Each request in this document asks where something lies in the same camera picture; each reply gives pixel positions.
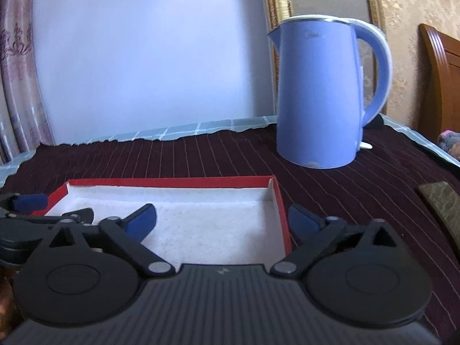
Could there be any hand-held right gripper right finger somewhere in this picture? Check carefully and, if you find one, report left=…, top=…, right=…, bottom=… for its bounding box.
left=270, top=204, right=402, bottom=278

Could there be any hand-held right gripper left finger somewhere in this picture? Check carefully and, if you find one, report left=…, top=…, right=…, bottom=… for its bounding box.
left=45, top=203, right=174, bottom=279

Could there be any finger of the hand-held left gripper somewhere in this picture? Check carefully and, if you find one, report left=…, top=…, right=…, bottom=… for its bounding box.
left=0, top=193, right=49, bottom=218
left=0, top=208, right=95, bottom=228

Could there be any red tray with white lining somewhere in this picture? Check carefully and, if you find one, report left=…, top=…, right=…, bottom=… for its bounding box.
left=45, top=175, right=292, bottom=266

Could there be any pink patterned curtain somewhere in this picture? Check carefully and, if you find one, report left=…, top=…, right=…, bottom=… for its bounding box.
left=0, top=0, right=56, bottom=166

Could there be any blue electric kettle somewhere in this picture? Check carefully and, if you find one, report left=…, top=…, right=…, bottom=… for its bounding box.
left=268, top=15, right=392, bottom=169

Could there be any dark flat patterned object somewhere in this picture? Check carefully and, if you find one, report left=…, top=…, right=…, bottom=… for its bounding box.
left=418, top=182, right=460, bottom=252

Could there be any colourful crumpled cloth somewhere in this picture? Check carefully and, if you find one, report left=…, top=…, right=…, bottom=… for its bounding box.
left=436, top=129, right=460, bottom=159

